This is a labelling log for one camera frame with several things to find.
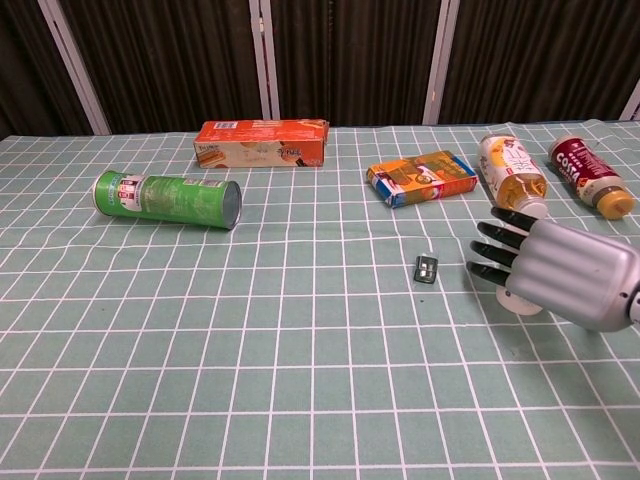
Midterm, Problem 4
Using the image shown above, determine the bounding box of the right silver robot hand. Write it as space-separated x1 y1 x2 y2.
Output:
464 205 640 334

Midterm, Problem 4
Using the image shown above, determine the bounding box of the red Costa coffee bottle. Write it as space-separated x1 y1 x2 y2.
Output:
548 135 636 221

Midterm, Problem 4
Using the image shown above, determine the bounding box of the yellow tea bottle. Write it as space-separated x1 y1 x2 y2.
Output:
478 133 549 218

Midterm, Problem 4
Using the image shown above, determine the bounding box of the small black clip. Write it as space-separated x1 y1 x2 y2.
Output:
412 254 440 285

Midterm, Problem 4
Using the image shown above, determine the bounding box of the small orange blue carton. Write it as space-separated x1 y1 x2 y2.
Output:
366 150 478 209

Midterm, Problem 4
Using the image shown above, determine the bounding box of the green checked tablecloth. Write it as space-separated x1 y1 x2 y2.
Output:
0 118 640 480

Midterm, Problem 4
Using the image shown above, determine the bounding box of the long orange snack box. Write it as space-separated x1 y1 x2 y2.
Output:
193 118 330 170

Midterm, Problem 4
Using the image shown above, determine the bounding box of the green chips can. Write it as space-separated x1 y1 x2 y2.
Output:
92 170 244 231

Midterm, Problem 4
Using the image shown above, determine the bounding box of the white screen frame post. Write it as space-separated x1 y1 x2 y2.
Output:
619 79 640 122
249 0 280 121
421 0 456 126
37 0 112 136

